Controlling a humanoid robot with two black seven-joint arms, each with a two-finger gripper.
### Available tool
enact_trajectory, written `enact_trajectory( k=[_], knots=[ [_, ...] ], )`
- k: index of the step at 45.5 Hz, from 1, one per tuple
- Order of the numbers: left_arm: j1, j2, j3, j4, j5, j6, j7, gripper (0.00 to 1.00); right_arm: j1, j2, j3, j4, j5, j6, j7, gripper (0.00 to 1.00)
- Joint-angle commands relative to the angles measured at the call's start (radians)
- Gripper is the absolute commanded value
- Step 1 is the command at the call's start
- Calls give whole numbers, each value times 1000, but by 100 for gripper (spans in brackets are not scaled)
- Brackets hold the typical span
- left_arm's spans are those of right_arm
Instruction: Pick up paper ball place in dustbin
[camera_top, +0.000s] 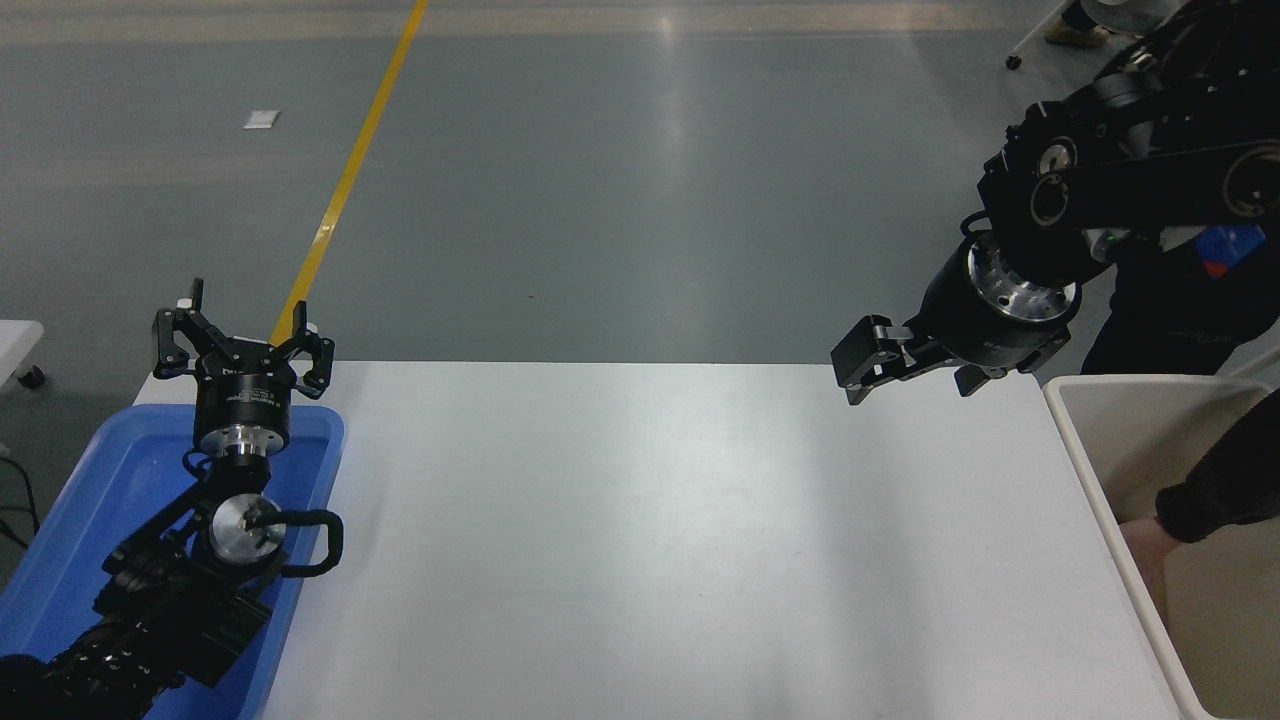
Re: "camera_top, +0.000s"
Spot blue plastic tray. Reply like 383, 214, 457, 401
0, 405, 346, 720

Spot small white wheeled table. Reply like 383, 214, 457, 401
0, 321, 46, 393

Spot large pale bin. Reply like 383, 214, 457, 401
1042, 374, 1280, 720

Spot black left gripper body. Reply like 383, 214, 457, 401
193, 348, 298, 438

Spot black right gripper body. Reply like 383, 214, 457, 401
912, 252, 1073, 376

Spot black floor cable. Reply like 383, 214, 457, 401
0, 455, 42, 549

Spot person's hand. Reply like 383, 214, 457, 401
1119, 517, 1174, 613

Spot white metal leg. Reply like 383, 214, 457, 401
1226, 345, 1280, 380

